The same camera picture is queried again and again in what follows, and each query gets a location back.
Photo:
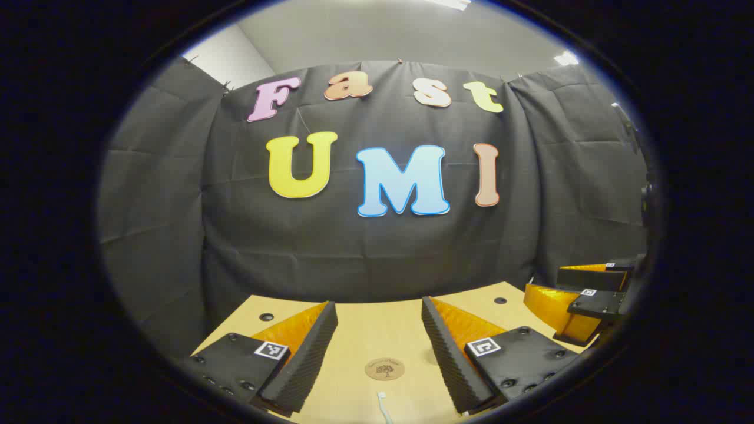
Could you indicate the black backdrop cloth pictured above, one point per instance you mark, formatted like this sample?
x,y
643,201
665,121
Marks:
x,y
377,247

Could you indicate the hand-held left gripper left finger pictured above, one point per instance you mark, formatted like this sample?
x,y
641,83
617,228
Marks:
x,y
306,359

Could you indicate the round cork coaster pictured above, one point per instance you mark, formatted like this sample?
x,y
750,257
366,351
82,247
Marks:
x,y
385,369

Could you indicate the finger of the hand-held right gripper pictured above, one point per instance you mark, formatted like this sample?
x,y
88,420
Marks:
x,y
598,303
589,278

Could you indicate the ceiling light panel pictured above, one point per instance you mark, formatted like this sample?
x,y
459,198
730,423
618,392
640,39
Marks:
x,y
450,3
566,58

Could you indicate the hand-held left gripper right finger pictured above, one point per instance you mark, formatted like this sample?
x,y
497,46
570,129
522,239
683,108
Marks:
x,y
450,365

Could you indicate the white toothbrush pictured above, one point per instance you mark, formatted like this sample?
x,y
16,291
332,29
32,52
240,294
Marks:
x,y
384,409

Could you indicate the wooden desktop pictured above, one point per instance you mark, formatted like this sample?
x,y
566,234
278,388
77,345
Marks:
x,y
377,330

